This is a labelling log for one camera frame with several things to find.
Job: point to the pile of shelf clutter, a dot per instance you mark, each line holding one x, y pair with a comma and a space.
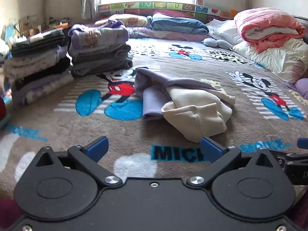
31, 28

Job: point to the stack of folded clothes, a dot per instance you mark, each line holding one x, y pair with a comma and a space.
36, 62
101, 53

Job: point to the cartoon mouse printed blanket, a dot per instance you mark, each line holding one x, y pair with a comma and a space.
192, 65

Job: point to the cream and lavender sweatshirt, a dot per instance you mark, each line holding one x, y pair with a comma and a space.
199, 118

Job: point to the light blue plush toy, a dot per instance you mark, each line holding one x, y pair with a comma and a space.
216, 42

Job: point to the blue folded blanket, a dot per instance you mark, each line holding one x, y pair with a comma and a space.
178, 25

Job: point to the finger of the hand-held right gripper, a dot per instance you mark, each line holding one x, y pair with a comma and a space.
303, 143
279, 158

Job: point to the person's maroon pants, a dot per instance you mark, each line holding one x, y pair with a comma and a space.
7, 211

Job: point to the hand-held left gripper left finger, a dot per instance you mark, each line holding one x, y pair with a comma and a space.
97, 149

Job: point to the purple printed pillow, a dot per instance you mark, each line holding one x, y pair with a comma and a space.
302, 85

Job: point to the pink folded quilt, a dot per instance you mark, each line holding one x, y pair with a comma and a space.
264, 21

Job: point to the pale curtain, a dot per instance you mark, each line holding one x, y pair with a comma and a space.
90, 0

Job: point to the colourful alphabet foam mat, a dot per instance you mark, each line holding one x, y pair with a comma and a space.
168, 5

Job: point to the dark wooden headboard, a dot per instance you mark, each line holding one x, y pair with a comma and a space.
304, 28

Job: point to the red folded cloth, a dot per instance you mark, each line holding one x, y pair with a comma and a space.
173, 13

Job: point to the cream satin quilt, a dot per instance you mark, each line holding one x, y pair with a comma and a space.
276, 60

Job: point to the yellow printed pillow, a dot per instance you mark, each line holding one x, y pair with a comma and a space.
130, 20

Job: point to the white quilted pillow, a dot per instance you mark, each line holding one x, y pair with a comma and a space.
223, 31

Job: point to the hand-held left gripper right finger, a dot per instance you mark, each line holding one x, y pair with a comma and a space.
211, 150

